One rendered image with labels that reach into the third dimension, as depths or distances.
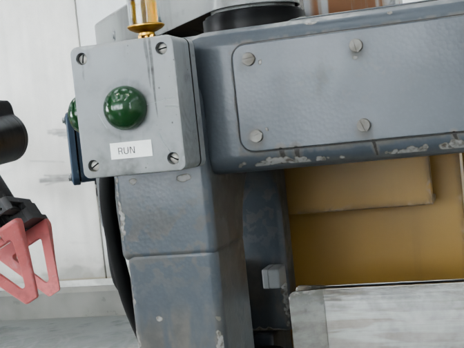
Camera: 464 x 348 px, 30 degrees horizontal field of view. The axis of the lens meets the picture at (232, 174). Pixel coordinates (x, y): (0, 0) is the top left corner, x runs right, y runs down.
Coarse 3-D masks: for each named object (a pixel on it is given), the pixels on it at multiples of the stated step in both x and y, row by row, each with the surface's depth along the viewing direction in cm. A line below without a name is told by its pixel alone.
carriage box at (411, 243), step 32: (448, 160) 86; (448, 192) 86; (320, 224) 90; (352, 224) 89; (384, 224) 88; (416, 224) 87; (448, 224) 86; (320, 256) 90; (352, 256) 89; (384, 256) 88; (416, 256) 87; (448, 256) 86
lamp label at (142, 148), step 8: (112, 144) 59; (120, 144) 58; (128, 144) 58; (136, 144) 58; (144, 144) 58; (112, 152) 59; (120, 152) 58; (128, 152) 58; (136, 152) 58; (144, 152) 58; (152, 152) 58
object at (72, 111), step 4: (72, 100) 61; (72, 104) 60; (68, 108) 61; (72, 108) 60; (76, 108) 60; (68, 112) 61; (72, 112) 60; (76, 112) 60; (68, 116) 61; (72, 116) 60; (76, 116) 60; (72, 120) 60; (76, 120) 60; (72, 124) 61; (76, 124) 60; (76, 128) 61
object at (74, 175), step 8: (64, 120) 108; (72, 128) 107; (72, 136) 107; (72, 144) 107; (80, 144) 108; (72, 152) 107; (80, 152) 108; (72, 160) 107; (80, 160) 108; (72, 168) 107; (80, 168) 108; (72, 176) 108; (80, 176) 108; (80, 184) 109; (96, 184) 113; (96, 192) 113
